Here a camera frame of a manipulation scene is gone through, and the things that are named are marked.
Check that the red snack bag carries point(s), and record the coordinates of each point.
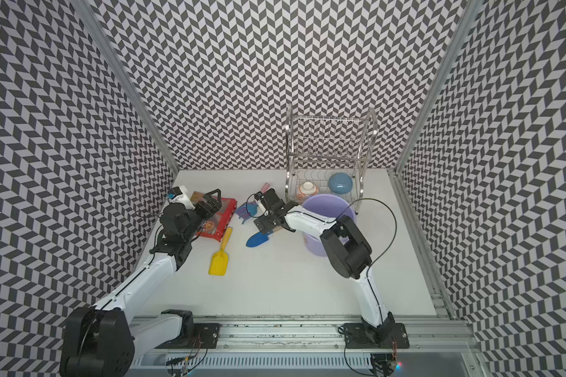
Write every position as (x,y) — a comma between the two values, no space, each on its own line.
(214,227)

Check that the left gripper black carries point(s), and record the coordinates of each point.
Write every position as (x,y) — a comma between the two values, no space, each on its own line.
(215,206)

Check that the blue bowl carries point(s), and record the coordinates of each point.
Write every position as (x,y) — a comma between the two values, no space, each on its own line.
(340,183)

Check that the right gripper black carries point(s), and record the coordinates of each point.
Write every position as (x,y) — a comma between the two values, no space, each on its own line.
(262,219)

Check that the white orange patterned bowl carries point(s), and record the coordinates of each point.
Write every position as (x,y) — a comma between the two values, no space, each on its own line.
(306,190)

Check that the yellow plastic shovel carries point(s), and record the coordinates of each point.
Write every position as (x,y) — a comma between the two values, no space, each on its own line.
(219,262)

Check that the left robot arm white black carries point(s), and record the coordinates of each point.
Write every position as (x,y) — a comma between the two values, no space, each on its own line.
(99,340)

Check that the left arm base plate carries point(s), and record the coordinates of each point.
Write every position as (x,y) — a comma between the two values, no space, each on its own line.
(202,335)

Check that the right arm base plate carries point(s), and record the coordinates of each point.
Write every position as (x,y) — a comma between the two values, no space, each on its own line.
(359,336)

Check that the aluminium frame post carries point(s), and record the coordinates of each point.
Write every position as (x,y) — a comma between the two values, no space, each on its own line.
(86,14)
(439,298)

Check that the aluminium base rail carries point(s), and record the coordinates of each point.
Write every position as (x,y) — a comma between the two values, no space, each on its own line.
(313,342)

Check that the aluminium frame post left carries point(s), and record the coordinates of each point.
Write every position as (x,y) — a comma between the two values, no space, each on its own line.
(86,14)

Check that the aluminium frame post right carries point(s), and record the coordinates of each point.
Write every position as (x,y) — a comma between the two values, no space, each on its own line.
(439,298)

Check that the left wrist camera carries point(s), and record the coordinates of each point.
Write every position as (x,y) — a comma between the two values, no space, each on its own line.
(179,194)

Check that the silver metal dish rack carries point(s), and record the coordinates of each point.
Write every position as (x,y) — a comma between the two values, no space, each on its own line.
(318,147)

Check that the purple rake pink handle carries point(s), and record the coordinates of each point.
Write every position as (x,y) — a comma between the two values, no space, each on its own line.
(250,200)

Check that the purple plastic bucket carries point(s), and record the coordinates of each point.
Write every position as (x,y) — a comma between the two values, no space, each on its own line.
(327,205)

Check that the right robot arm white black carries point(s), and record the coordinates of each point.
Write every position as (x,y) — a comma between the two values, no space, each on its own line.
(346,248)

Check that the blue plastic trowel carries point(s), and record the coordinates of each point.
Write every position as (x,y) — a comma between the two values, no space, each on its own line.
(259,238)

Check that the blue fork yellow handle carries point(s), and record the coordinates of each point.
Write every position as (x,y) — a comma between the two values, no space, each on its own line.
(247,210)

